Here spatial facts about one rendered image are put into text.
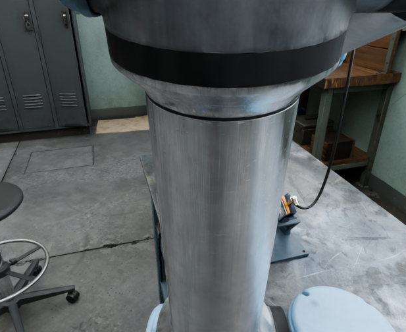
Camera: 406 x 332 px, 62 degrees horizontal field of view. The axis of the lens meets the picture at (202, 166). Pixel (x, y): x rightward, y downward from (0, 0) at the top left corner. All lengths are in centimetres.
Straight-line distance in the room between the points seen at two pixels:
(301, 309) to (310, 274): 39
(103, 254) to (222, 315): 181
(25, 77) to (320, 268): 316
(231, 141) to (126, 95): 393
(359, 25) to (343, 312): 29
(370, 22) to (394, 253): 68
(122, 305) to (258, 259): 157
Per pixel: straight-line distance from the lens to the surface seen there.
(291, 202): 72
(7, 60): 356
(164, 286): 150
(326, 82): 221
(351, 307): 43
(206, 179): 18
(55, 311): 185
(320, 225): 93
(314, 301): 42
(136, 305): 177
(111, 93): 406
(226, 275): 23
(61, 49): 343
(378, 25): 31
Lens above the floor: 133
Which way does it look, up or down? 28 degrees down
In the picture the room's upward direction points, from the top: straight up
